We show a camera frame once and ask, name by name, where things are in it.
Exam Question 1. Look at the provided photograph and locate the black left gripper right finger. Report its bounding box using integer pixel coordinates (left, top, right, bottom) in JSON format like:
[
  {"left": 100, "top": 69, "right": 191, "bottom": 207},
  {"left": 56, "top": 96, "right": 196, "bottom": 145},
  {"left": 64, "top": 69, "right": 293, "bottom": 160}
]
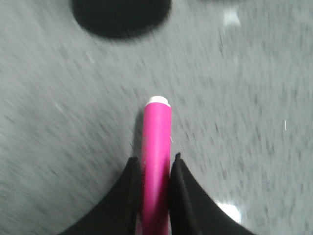
[{"left": 168, "top": 153, "right": 253, "bottom": 235}]

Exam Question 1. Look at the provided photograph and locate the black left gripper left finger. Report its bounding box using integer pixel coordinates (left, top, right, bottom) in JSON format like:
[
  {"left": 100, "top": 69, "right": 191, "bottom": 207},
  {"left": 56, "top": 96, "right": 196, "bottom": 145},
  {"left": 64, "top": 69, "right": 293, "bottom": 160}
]
[{"left": 61, "top": 157, "right": 141, "bottom": 235}]

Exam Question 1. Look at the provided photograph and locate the pink pen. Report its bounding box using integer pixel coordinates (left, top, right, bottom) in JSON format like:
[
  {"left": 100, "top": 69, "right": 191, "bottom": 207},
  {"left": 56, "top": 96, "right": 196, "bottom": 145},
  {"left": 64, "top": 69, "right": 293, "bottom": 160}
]
[{"left": 137, "top": 95, "right": 171, "bottom": 235}]

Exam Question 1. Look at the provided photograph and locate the black mesh pen holder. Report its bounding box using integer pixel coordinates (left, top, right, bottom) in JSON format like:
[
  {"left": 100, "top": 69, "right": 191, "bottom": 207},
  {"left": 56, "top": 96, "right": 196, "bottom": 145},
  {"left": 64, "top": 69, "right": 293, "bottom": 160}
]
[{"left": 71, "top": 0, "right": 172, "bottom": 39}]

